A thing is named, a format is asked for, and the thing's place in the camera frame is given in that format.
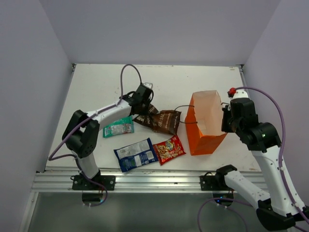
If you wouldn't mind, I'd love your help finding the blue snack packet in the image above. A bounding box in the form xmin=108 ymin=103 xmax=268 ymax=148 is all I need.
xmin=113 ymin=138 xmax=158 ymax=173

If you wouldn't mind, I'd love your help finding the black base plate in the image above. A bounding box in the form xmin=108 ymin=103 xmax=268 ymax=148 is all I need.
xmin=199 ymin=172 xmax=227 ymax=191
xmin=70 ymin=174 xmax=116 ymax=190

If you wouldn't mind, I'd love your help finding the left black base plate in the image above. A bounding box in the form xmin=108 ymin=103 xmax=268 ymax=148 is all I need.
xmin=70 ymin=174 xmax=116 ymax=190

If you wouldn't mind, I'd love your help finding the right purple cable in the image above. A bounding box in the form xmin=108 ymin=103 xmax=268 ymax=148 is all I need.
xmin=197 ymin=86 xmax=309 ymax=232

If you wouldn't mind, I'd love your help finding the purple cable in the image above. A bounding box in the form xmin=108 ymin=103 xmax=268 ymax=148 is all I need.
xmin=197 ymin=86 xmax=309 ymax=232
xmin=48 ymin=63 xmax=145 ymax=207

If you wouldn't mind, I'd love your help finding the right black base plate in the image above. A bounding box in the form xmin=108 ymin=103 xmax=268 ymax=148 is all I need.
xmin=199 ymin=172 xmax=227 ymax=191

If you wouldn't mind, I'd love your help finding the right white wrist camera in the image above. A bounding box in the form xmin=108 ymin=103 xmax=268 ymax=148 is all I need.
xmin=227 ymin=87 xmax=249 ymax=100

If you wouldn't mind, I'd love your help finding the teal snack packet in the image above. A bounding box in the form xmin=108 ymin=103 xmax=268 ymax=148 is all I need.
xmin=103 ymin=116 xmax=134 ymax=138

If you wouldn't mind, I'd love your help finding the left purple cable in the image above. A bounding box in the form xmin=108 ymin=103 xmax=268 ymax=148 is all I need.
xmin=48 ymin=63 xmax=145 ymax=207

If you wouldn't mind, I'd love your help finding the orange paper bag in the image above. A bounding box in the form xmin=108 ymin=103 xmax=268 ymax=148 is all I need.
xmin=176 ymin=90 xmax=227 ymax=156

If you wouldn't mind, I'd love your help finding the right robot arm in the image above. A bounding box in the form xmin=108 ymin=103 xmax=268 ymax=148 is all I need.
xmin=215 ymin=98 xmax=309 ymax=231

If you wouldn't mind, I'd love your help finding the aluminium mounting rail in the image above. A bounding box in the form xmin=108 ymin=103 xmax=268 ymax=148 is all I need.
xmin=31 ymin=168 xmax=273 ymax=194

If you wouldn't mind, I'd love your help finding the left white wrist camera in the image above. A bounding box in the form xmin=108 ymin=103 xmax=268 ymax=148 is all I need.
xmin=143 ymin=82 xmax=154 ymax=89

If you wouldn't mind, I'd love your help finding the brown potato chips bag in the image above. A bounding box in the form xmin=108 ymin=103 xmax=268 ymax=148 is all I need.
xmin=133 ymin=104 xmax=181 ymax=135

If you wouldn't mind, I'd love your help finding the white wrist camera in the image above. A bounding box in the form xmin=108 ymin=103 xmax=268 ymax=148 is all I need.
xmin=227 ymin=87 xmax=249 ymax=100
xmin=143 ymin=82 xmax=154 ymax=89

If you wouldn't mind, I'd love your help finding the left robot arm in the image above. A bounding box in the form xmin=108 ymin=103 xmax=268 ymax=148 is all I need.
xmin=62 ymin=83 xmax=154 ymax=190

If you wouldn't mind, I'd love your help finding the red snack packet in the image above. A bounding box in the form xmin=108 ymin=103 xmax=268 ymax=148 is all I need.
xmin=153 ymin=135 xmax=186 ymax=166

